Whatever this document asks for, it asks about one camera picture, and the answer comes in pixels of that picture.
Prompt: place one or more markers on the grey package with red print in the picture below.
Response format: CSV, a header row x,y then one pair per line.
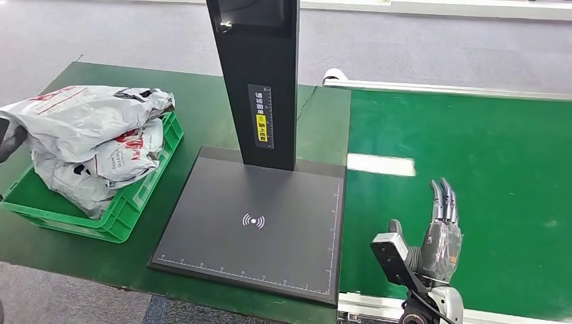
x,y
129,156

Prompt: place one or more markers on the grey package with black lettering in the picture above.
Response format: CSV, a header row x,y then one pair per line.
x,y
80,120

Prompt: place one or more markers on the green plastic crate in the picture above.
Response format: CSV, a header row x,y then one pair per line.
x,y
147,192

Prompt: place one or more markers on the plain grey crumpled package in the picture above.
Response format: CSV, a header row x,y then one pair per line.
x,y
67,183

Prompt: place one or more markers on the green conveyor belt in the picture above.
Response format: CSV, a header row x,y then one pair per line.
x,y
500,156

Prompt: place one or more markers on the ruler sticker with yellow label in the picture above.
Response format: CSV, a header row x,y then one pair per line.
x,y
261,116

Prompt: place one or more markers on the white low ledge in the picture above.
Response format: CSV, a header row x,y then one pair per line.
x,y
424,8

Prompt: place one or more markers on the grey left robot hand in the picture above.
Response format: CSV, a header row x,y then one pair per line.
x,y
9,138

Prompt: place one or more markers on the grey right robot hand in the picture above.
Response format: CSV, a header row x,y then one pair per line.
x,y
440,250

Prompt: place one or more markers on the black inbound scanning machine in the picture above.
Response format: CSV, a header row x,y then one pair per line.
x,y
259,223

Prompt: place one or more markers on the silver conveyor side rail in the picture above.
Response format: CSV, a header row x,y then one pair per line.
x,y
447,88
366,304

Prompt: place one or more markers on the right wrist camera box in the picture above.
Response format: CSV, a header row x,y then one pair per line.
x,y
393,259

